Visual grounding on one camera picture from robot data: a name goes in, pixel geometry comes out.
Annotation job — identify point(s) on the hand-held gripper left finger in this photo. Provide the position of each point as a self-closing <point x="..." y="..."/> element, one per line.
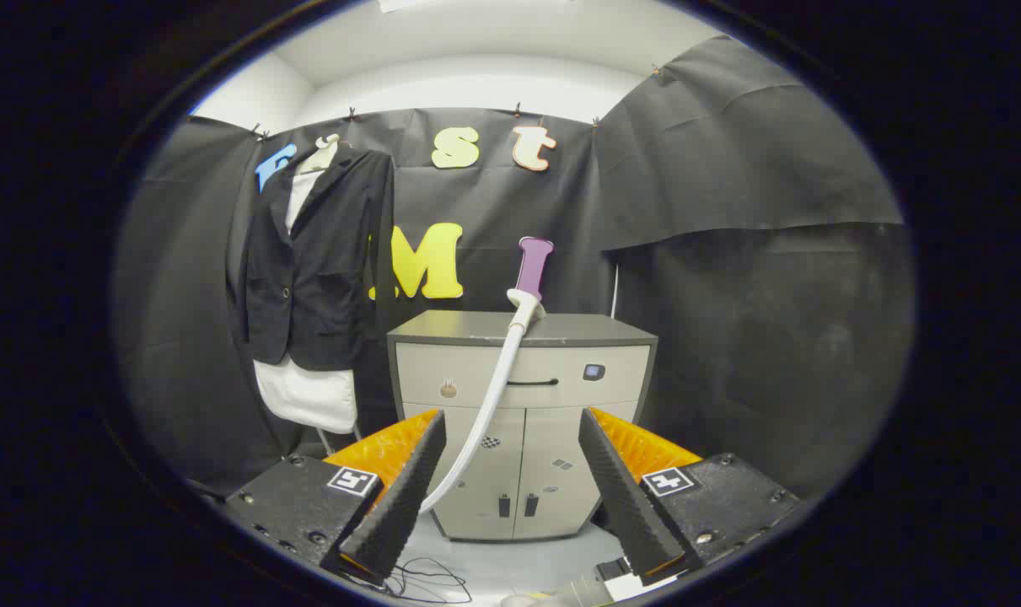
<point x="396" y="506"/>

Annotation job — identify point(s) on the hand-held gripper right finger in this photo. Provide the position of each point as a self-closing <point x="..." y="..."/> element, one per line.
<point x="624" y="497"/>

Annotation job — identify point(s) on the black suit jacket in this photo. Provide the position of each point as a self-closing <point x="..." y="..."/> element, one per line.
<point x="325" y="270"/>

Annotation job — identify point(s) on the grey cabinet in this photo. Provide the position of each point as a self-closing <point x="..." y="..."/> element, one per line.
<point x="552" y="421"/>

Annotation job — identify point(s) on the black backdrop cloth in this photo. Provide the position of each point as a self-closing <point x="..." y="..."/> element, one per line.
<point x="755" y="253"/>

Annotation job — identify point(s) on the white plastic hanger head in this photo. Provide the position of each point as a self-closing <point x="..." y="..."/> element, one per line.
<point x="323" y="154"/>

